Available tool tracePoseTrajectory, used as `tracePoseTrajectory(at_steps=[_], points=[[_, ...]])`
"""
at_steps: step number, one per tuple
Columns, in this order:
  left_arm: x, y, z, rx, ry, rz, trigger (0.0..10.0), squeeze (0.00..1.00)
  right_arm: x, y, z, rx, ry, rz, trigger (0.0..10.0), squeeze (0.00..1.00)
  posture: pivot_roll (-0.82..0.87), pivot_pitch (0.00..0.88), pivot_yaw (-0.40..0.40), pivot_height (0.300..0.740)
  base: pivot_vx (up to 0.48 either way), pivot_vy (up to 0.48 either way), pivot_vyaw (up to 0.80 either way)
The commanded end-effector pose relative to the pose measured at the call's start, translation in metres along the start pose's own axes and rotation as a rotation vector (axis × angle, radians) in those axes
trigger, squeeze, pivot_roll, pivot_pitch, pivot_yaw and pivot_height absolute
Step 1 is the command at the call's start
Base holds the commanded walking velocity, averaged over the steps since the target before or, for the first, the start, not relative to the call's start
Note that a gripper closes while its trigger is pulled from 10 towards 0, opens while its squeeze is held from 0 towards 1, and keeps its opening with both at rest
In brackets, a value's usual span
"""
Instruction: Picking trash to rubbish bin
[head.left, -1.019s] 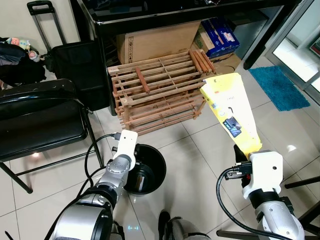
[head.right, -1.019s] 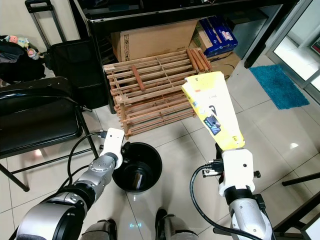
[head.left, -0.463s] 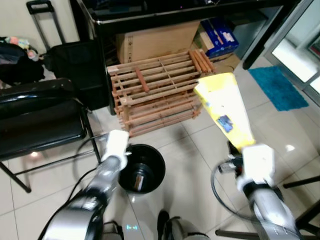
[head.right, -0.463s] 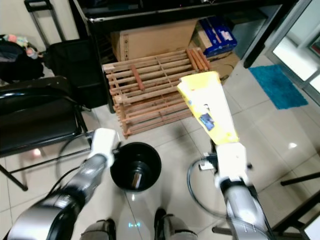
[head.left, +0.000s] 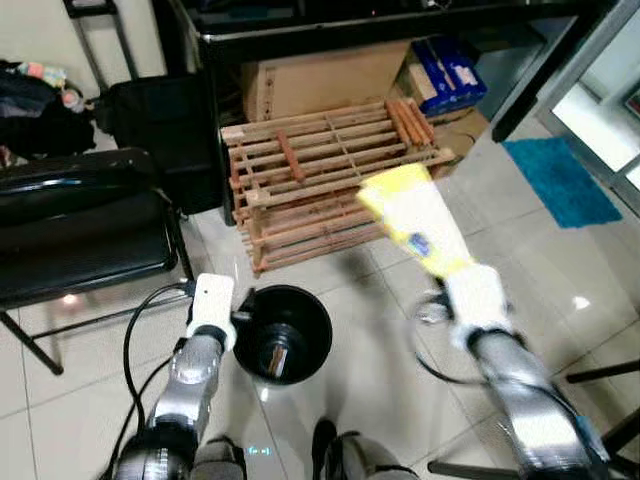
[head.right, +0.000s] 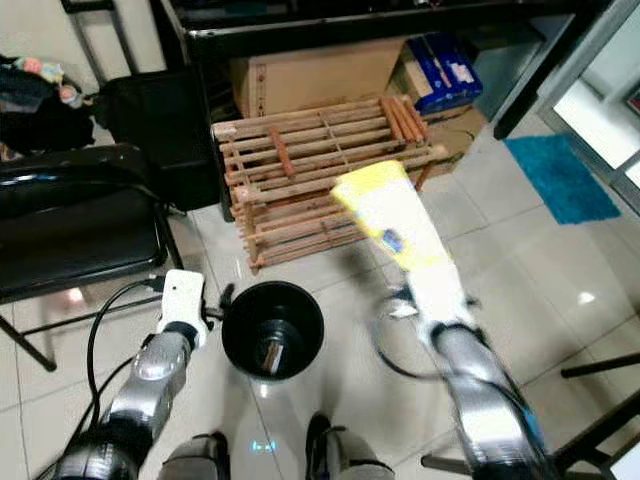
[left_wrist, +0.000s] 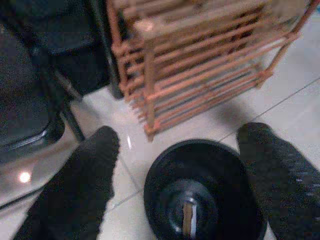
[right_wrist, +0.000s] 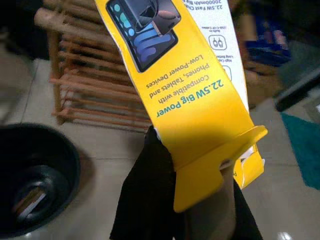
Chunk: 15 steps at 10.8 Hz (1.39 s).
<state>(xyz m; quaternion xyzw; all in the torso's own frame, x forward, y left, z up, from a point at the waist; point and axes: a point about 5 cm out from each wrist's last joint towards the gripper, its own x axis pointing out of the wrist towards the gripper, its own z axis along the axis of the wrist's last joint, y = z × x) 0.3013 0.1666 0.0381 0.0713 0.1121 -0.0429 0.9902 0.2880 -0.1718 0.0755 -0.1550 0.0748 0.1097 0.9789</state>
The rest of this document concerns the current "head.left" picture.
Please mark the black trolley suitcase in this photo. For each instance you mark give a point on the black trolley suitcase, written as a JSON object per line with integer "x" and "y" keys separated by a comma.
{"x": 160, "y": 130}

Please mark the grey robot right leg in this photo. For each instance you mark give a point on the grey robot right leg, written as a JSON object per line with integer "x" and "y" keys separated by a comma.
{"x": 375, "y": 462}

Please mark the yellow printed cardboard box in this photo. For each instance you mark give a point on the yellow printed cardboard box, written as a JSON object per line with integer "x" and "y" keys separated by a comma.
{"x": 420, "y": 220}

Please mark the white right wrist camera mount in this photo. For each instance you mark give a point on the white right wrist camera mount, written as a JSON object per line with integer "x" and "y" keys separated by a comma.
{"x": 478, "y": 300}

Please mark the black desk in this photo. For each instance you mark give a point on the black desk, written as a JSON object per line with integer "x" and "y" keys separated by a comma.
{"x": 400, "y": 25}

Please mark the black padded chair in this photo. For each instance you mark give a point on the black padded chair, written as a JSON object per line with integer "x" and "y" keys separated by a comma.
{"x": 80, "y": 240}

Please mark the dark bag with toys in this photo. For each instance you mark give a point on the dark bag with toys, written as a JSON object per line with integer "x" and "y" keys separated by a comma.
{"x": 40, "y": 120}

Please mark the large brown cardboard box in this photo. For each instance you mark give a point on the large brown cardboard box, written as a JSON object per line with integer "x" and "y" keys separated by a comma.
{"x": 320, "y": 80}

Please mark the wooden slatted rack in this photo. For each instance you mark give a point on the wooden slatted rack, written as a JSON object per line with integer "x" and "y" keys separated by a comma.
{"x": 300, "y": 185}

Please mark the teal floor mat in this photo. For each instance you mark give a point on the teal floor mat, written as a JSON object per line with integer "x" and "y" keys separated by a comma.
{"x": 560, "y": 180}

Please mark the grey robot leg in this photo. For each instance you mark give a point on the grey robot leg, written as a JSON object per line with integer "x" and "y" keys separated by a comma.
{"x": 215, "y": 460}
{"x": 375, "y": 462}

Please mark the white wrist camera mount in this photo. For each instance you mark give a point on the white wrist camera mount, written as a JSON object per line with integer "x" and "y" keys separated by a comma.
{"x": 478, "y": 300}
{"x": 212, "y": 300}

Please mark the small brown cardboard box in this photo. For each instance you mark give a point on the small brown cardboard box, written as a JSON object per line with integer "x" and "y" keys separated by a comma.
{"x": 462, "y": 128}

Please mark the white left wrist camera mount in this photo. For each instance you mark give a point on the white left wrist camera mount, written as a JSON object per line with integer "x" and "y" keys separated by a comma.
{"x": 212, "y": 300}

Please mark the black round rubbish bin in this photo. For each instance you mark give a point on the black round rubbish bin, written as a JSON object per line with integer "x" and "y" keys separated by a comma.
{"x": 305, "y": 320}

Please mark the white glass-front cabinet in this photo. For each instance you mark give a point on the white glass-front cabinet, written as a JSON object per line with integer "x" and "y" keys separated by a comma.
{"x": 600, "y": 120}

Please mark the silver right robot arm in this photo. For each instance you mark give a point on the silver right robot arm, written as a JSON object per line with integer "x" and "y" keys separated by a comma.
{"x": 530, "y": 400}

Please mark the blue printed carton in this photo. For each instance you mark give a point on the blue printed carton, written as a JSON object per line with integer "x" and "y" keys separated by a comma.
{"x": 450, "y": 75}

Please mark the grey robot left leg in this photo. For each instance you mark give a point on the grey robot left leg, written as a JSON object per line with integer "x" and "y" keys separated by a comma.
{"x": 215, "y": 460}

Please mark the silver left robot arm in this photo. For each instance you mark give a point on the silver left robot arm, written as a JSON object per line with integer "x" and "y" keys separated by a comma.
{"x": 190, "y": 380}

